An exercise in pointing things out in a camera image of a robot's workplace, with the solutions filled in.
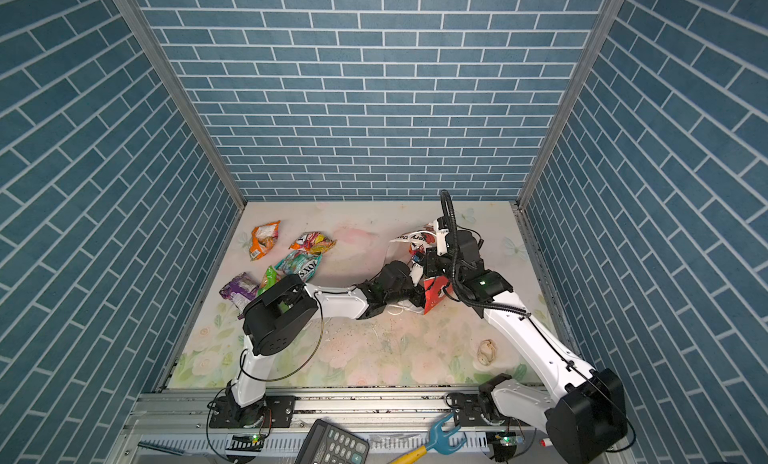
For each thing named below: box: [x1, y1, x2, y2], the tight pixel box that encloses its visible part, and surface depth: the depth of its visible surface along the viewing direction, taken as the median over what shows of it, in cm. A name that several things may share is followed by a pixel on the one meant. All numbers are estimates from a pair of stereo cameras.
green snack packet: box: [274, 250, 323, 283], surface depth 98 cm
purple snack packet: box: [219, 272, 259, 319], surface depth 91 cm
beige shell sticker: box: [477, 339, 498, 366], surface depth 86 cm
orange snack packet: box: [249, 220, 281, 261], surface depth 104 cm
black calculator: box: [294, 419, 370, 464], surface depth 69 cm
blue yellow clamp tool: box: [390, 412, 467, 464], surface depth 70 cm
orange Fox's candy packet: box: [288, 231, 337, 254], surface depth 104 cm
